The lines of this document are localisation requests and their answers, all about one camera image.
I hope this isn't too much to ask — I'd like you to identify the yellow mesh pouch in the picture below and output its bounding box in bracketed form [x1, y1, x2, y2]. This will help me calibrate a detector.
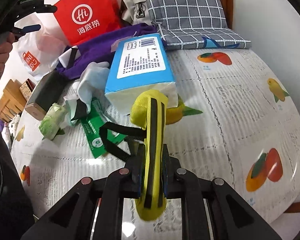
[99, 89, 168, 221]

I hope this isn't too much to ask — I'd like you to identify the purple towel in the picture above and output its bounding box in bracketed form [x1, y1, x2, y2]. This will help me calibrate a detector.
[56, 23, 157, 80]

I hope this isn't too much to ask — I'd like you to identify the white cloth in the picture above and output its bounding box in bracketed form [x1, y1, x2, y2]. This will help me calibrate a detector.
[64, 62, 110, 126]

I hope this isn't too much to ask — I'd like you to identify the green printed tissue pack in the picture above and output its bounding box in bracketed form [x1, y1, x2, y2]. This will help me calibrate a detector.
[39, 103, 67, 140]

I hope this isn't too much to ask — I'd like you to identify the left hand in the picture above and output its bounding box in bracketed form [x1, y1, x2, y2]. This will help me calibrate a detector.
[0, 33, 15, 74]

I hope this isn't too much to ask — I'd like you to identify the white Miniso plastic bag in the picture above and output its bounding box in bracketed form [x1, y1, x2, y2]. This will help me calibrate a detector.
[16, 14, 66, 82]

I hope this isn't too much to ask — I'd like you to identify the red paper bag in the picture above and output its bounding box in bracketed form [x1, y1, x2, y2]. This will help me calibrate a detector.
[54, 0, 122, 46]

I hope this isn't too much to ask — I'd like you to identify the dark green gold box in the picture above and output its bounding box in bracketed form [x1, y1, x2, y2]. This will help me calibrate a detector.
[25, 70, 68, 121]

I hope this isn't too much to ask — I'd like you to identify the wooden furniture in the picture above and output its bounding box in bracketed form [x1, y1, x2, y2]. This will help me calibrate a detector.
[0, 79, 36, 123]

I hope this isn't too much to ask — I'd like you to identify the fruit print bed sheet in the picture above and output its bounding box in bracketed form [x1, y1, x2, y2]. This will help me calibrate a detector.
[10, 47, 300, 240]

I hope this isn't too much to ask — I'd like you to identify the grey canvas bag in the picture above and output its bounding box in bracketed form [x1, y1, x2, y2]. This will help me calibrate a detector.
[120, 0, 152, 25]

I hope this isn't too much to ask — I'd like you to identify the blue tissue pack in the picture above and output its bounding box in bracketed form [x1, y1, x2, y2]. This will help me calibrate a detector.
[104, 34, 178, 115]

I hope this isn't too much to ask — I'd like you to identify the grey checked pillow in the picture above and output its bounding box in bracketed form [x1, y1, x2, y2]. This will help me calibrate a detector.
[146, 0, 251, 50]

